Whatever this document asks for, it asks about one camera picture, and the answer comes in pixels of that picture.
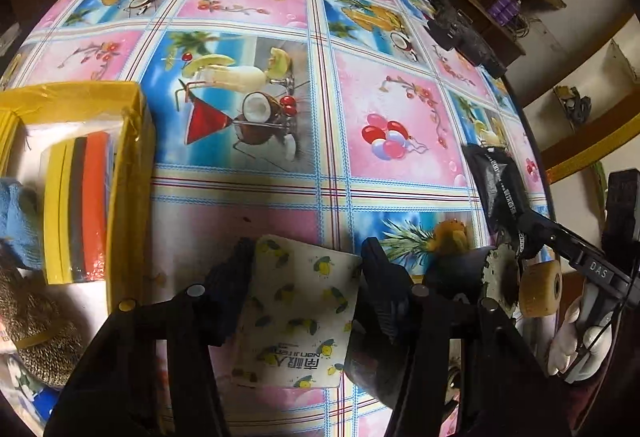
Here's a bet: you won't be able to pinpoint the purple bottles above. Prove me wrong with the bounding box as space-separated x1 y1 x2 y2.
487 0 521 27

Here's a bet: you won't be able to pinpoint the blue knitted cloth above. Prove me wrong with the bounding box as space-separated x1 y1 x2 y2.
1 177 43 270

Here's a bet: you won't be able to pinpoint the bagged coloured sponge pack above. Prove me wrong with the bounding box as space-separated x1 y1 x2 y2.
42 131 114 285

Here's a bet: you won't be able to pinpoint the black foil snack bag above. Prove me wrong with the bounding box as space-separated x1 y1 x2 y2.
462 144 529 242

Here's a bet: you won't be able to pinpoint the black electric motor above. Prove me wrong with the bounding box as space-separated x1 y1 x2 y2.
345 237 520 408

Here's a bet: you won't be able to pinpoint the colourful printed tablecloth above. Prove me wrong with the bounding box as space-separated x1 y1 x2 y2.
0 0 557 437

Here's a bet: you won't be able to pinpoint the blue tissue box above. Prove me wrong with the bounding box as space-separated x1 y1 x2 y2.
8 356 60 423

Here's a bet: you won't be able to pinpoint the yellow cardboard box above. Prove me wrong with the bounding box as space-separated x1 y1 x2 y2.
0 80 158 437

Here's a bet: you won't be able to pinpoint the lemon print tissue pack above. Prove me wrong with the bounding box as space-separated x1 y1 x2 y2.
231 235 361 389

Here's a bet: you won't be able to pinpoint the brown knitted cloth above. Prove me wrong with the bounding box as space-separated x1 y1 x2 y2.
1 243 84 389

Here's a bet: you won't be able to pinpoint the black device on table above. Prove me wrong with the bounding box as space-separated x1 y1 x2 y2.
426 0 506 79

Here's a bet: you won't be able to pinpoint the white gloved right hand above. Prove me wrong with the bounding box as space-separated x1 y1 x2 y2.
547 296 612 382

